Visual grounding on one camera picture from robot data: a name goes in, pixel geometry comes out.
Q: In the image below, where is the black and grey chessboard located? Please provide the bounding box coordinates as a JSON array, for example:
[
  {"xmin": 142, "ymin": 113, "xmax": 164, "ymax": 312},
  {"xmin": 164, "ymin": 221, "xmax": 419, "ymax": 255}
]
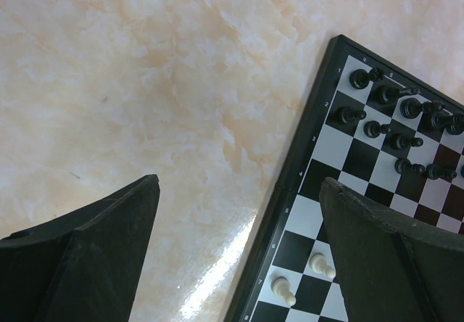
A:
[{"xmin": 225, "ymin": 35, "xmax": 463, "ymax": 321}]

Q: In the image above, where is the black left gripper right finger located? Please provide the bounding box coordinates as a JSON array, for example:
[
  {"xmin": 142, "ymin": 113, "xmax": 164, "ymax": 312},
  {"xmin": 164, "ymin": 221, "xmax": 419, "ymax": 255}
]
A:
[{"xmin": 319, "ymin": 178, "xmax": 463, "ymax": 321}]

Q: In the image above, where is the black back row piece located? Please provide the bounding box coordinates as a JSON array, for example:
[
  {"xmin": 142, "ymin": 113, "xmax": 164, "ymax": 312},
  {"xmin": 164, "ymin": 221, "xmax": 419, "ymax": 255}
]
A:
[{"xmin": 400, "ymin": 98, "xmax": 446, "ymax": 119}]

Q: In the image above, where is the white pawn far left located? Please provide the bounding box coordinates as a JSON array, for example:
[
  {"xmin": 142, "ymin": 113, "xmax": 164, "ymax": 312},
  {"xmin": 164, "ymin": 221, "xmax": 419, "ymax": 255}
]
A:
[{"xmin": 271, "ymin": 276, "xmax": 297, "ymax": 307}]

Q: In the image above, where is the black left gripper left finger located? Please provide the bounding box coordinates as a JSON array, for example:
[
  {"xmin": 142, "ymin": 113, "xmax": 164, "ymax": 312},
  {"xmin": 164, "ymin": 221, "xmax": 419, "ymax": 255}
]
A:
[{"xmin": 1, "ymin": 174, "xmax": 160, "ymax": 321}]

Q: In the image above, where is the black corner chess piece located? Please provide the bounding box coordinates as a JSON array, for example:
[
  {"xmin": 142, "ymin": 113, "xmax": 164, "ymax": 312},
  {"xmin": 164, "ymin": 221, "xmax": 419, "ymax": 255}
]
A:
[{"xmin": 349, "ymin": 67, "xmax": 384, "ymax": 89}]

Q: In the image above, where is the black tall chess piece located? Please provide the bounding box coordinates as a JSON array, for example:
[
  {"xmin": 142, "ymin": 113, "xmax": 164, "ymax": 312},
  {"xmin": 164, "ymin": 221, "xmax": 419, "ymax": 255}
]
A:
[{"xmin": 375, "ymin": 86, "xmax": 421, "ymax": 104}]

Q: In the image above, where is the white pawn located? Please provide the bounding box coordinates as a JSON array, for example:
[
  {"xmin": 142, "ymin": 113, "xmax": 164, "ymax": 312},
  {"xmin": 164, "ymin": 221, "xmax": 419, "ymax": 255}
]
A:
[
  {"xmin": 309, "ymin": 253, "xmax": 336, "ymax": 279},
  {"xmin": 271, "ymin": 276, "xmax": 297, "ymax": 307}
]

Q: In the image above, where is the black pawn near corner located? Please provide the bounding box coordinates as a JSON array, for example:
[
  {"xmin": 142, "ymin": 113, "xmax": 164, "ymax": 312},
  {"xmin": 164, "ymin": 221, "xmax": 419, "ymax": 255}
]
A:
[{"xmin": 336, "ymin": 106, "xmax": 367, "ymax": 125}]

